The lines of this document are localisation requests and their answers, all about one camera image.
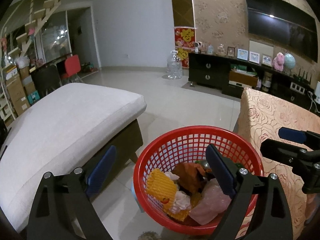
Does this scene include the pale blue globe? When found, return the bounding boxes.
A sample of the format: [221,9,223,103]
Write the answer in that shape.
[284,53,296,74]

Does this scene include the white cushioned bench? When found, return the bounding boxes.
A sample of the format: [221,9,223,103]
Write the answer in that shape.
[0,82,147,233]

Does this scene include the beige fuzzy thing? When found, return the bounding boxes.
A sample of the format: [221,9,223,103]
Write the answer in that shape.
[137,231,163,240]

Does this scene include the rose pattern tablecloth table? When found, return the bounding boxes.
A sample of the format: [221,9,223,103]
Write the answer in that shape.
[236,87,320,240]

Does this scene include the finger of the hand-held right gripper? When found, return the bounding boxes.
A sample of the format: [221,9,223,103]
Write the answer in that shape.
[278,127,320,148]
[260,139,320,173]

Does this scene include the large clear water bottle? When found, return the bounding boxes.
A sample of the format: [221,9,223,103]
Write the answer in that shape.
[166,50,183,80]

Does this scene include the yellow foam fruit net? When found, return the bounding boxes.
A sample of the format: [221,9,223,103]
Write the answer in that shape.
[166,200,190,222]

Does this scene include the red plastic mesh basket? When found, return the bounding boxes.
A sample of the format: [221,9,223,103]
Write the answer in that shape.
[133,126,264,238]

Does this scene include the yellow foam net red sticker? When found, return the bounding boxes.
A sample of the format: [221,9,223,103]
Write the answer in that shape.
[146,169,177,203]

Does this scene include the green flat box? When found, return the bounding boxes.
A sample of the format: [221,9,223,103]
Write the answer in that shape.
[231,65,258,77]

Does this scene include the light blue plastic stool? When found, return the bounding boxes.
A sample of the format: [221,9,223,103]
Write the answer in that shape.
[130,180,140,205]

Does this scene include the dark brown chair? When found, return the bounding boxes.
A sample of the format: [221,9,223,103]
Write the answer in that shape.
[31,65,60,98]

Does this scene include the dark television cabinet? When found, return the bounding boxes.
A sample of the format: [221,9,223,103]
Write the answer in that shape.
[188,52,320,117]

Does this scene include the white cable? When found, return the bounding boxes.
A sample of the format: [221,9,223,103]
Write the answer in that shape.
[307,91,318,112]

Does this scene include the silver media player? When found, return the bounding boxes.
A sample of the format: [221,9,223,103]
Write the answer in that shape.
[229,80,247,89]

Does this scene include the black flat television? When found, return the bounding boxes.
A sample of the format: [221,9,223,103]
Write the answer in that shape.
[244,0,320,63]

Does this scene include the stack of cardboard boxes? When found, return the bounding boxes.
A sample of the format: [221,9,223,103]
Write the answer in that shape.
[5,65,38,115]

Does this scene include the brown paper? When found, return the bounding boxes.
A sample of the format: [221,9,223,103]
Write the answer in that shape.
[172,162,208,198]

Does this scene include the red gold festive poster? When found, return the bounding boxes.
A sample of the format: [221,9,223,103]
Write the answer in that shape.
[174,26,197,68]

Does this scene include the pink plush toy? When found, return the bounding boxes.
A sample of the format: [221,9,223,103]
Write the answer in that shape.
[272,52,285,71]

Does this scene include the white tissue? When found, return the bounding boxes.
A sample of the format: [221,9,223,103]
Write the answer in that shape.
[172,190,192,210]
[164,171,180,182]

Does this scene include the white socket strip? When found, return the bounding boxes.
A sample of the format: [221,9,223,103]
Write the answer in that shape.
[290,82,307,94]

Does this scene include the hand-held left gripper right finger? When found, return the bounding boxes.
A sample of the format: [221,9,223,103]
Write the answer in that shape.
[205,144,293,240]

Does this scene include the glass sliding door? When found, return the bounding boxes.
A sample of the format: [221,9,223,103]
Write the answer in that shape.
[40,10,74,60]

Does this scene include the white plastic bag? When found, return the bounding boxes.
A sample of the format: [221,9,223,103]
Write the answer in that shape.
[15,56,30,68]

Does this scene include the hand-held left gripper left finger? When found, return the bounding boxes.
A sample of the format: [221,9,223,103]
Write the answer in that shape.
[26,145,117,240]

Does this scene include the red chair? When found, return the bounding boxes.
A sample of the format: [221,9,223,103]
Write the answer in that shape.
[61,54,84,83]

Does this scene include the black antenna router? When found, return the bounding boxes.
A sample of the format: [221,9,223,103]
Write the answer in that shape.
[294,69,312,84]

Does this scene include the white open staircase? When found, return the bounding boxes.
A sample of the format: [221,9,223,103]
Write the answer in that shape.
[0,0,68,120]

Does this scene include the white wall board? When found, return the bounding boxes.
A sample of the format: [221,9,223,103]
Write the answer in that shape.
[249,40,274,58]

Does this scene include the colourful floor toys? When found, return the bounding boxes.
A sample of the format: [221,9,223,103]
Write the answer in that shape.
[80,62,97,73]

